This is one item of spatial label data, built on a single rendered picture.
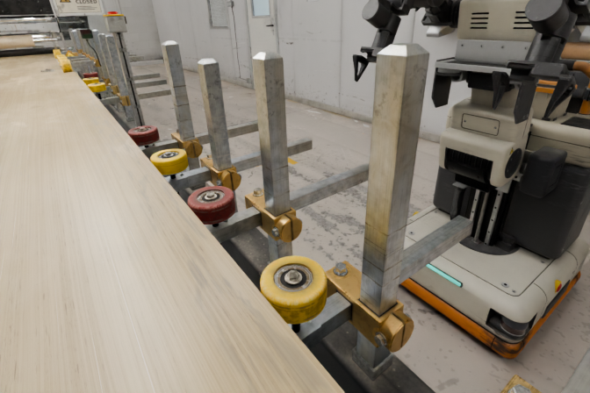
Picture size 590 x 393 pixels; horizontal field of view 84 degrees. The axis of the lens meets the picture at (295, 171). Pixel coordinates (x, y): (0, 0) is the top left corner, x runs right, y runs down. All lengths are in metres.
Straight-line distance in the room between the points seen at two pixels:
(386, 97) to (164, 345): 0.33
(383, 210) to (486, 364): 1.23
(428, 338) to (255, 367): 1.27
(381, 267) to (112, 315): 0.31
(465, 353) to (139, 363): 1.34
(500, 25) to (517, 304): 0.90
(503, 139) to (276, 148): 0.85
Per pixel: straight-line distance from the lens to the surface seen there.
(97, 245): 0.56
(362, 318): 0.50
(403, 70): 0.33
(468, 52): 1.21
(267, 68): 0.52
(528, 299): 1.45
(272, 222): 0.61
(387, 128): 0.35
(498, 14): 1.20
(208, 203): 0.57
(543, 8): 0.81
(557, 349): 1.74
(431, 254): 0.63
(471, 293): 1.44
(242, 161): 0.88
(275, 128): 0.54
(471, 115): 1.25
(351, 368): 0.59
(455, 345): 1.58
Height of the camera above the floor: 1.19
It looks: 26 degrees down
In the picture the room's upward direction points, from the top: 2 degrees counter-clockwise
